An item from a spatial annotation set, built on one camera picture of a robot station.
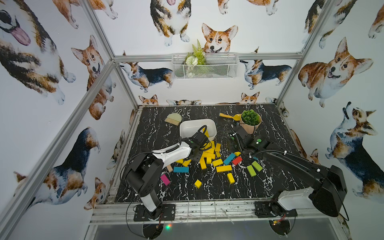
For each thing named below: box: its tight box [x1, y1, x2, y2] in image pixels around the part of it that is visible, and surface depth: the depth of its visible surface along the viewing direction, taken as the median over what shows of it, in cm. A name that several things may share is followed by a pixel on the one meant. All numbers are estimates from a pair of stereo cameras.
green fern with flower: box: [185, 39, 207, 78], surface depth 85 cm
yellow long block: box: [216, 165, 233, 173], surface depth 90 cm
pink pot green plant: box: [240, 109, 262, 135], surface depth 100 cm
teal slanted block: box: [223, 152, 236, 166], surface depth 92 cm
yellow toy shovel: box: [219, 112, 242, 121], surface depth 116 cm
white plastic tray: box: [179, 119, 217, 141], surface depth 106 cm
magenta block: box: [160, 174, 171, 186], surface depth 86 cm
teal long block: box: [173, 166, 190, 173], surface depth 90 cm
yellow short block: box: [227, 172, 235, 184], surface depth 85 cm
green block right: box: [251, 160, 263, 172], surface depth 90 cm
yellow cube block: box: [194, 179, 202, 189], surface depth 83 cm
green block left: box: [246, 165, 257, 177], surface depth 88 cm
